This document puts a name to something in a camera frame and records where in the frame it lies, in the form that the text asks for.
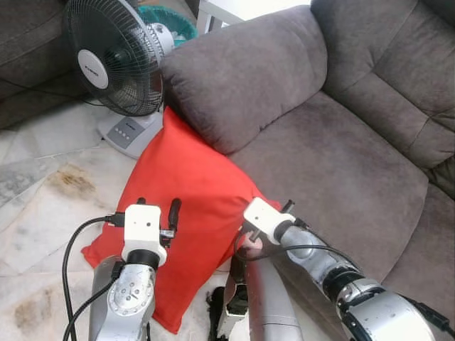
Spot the black and white robot leg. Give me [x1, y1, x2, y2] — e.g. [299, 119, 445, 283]
[206, 261, 247, 341]

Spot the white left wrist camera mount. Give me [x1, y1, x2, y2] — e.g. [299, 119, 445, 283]
[122, 204, 168, 267]

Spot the silver robot leg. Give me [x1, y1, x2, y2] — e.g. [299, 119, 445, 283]
[245, 257, 303, 341]

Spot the teal plastic basket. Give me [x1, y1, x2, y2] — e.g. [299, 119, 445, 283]
[139, 6, 198, 45]

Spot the red rectangular pillow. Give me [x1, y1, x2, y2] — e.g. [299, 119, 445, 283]
[82, 107, 282, 335]

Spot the dark grey fabric loveseat sofa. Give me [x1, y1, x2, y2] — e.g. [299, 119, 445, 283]
[162, 0, 455, 341]

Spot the black fan with grey base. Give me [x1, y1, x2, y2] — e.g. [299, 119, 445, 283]
[63, 0, 175, 158]

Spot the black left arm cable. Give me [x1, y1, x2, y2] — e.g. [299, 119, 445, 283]
[63, 213, 127, 341]

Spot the white table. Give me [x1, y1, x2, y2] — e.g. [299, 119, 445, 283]
[196, 0, 311, 35]

